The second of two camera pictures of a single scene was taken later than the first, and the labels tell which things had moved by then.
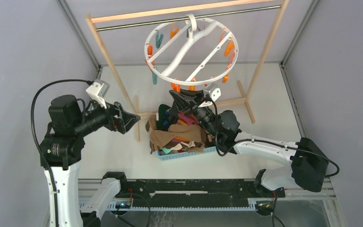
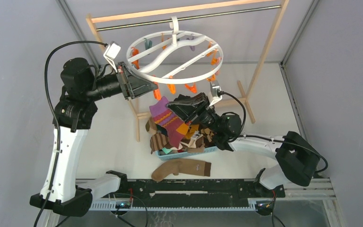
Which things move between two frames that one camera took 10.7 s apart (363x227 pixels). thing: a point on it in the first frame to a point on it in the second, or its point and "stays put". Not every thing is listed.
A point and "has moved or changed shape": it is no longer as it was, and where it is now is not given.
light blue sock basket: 163,156 stays put
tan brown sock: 159,137 to 185,166
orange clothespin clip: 176,87 to 157,93
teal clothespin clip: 154,77 to 146,44
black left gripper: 115,122 to 132,85
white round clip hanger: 191,52 has moved or changed shape
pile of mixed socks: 170,133 stays put
